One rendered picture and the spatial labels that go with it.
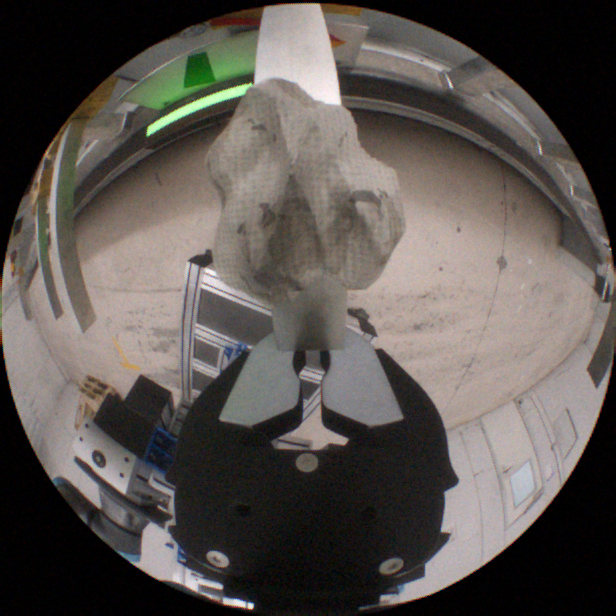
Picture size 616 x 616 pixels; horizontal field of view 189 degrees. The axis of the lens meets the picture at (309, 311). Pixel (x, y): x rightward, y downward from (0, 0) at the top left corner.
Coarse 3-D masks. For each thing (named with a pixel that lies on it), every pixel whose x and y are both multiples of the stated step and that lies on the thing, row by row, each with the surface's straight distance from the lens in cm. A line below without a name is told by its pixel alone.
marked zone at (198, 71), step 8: (192, 56) 26; (200, 56) 26; (192, 64) 27; (200, 64) 28; (208, 64) 28; (192, 72) 29; (200, 72) 29; (208, 72) 29; (184, 80) 30; (192, 80) 30; (200, 80) 31; (208, 80) 31; (184, 88) 32
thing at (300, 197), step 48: (288, 96) 8; (240, 144) 7; (288, 144) 6; (336, 144) 6; (240, 192) 7; (288, 192) 5; (336, 192) 6; (384, 192) 7; (240, 240) 6; (288, 240) 6; (336, 240) 7; (384, 240) 6; (240, 288) 8; (288, 288) 7
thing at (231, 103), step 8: (240, 96) 29; (216, 104) 29; (224, 104) 29; (232, 104) 28; (200, 112) 30; (208, 112) 29; (216, 112) 29; (176, 120) 32; (184, 120) 31; (192, 120) 30; (168, 128) 33; (176, 128) 31; (152, 136) 34; (160, 136) 33
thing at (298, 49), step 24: (264, 24) 13; (288, 24) 13; (312, 24) 13; (264, 48) 11; (288, 48) 10; (312, 48) 10; (264, 72) 9; (288, 72) 9; (312, 72) 9; (336, 72) 9; (312, 96) 8; (336, 96) 8; (312, 288) 8; (336, 288) 8; (288, 312) 8; (312, 312) 8; (336, 312) 8; (288, 336) 9; (312, 336) 9; (336, 336) 9
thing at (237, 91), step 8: (232, 88) 30; (240, 88) 29; (208, 96) 31; (216, 96) 30; (224, 96) 30; (232, 96) 29; (192, 104) 32; (200, 104) 31; (208, 104) 30; (176, 112) 33; (184, 112) 32; (160, 120) 35; (168, 120) 33; (152, 128) 35
